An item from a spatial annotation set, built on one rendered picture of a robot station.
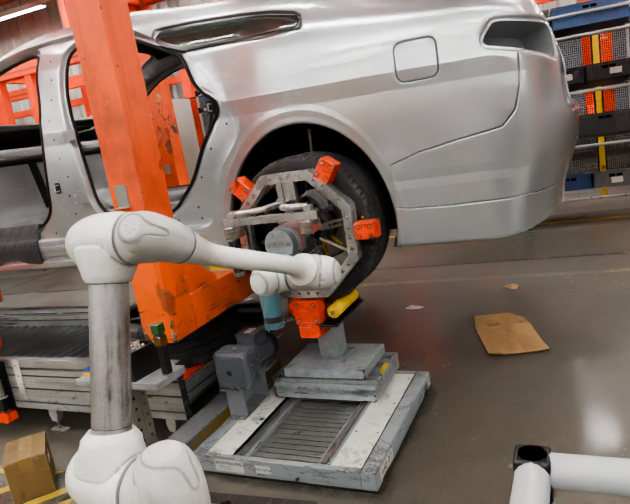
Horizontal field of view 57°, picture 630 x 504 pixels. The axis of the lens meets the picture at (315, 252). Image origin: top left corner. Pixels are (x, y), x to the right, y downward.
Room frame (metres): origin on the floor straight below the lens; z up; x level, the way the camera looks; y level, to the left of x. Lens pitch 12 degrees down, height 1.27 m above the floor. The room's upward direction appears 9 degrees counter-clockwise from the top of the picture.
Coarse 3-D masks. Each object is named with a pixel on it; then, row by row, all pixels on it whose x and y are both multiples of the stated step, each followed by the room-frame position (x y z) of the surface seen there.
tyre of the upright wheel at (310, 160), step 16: (288, 160) 2.48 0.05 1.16; (304, 160) 2.45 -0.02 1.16; (352, 160) 2.58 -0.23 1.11; (256, 176) 2.55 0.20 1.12; (336, 176) 2.39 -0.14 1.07; (352, 176) 2.40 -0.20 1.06; (368, 176) 2.52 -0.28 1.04; (352, 192) 2.36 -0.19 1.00; (368, 192) 2.40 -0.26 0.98; (368, 208) 2.34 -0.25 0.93; (384, 208) 2.50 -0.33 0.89; (384, 224) 2.46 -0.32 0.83; (368, 240) 2.34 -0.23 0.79; (384, 240) 2.47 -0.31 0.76; (368, 256) 2.35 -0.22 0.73; (352, 272) 2.38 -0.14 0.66; (368, 272) 2.42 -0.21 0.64; (352, 288) 2.40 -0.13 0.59
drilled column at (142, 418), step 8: (136, 392) 2.19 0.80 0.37; (144, 392) 2.22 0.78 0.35; (136, 400) 2.18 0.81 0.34; (144, 400) 2.21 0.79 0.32; (136, 408) 2.19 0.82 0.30; (144, 408) 2.20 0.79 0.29; (136, 416) 2.16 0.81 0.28; (144, 416) 2.20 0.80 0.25; (136, 424) 2.15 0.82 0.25; (144, 424) 2.19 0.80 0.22; (152, 424) 2.22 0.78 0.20; (144, 432) 2.18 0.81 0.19; (152, 432) 2.22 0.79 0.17; (144, 440) 2.19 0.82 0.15; (152, 440) 2.21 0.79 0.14
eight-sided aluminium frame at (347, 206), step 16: (272, 176) 2.42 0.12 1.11; (288, 176) 2.40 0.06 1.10; (304, 176) 2.35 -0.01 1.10; (256, 192) 2.46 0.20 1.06; (336, 192) 2.32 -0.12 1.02; (240, 208) 2.50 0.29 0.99; (352, 208) 2.30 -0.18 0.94; (352, 224) 2.28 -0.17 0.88; (240, 240) 2.51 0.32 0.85; (352, 240) 2.29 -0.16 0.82; (352, 256) 2.29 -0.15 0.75; (336, 288) 2.38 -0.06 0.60
